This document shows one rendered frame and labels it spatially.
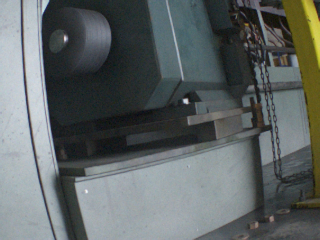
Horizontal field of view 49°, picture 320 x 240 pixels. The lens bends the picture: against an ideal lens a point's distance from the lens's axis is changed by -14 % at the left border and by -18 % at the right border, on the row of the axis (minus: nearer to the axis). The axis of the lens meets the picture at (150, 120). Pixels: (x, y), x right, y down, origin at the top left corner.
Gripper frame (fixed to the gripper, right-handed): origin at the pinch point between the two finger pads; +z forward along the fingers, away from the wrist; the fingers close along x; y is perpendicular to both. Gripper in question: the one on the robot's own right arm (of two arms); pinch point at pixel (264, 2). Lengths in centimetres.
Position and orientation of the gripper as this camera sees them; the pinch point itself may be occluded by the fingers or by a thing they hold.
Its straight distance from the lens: 183.6
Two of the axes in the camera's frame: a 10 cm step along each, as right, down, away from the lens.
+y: 1.7, 9.9, -0.1
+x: 0.8, -0.1, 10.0
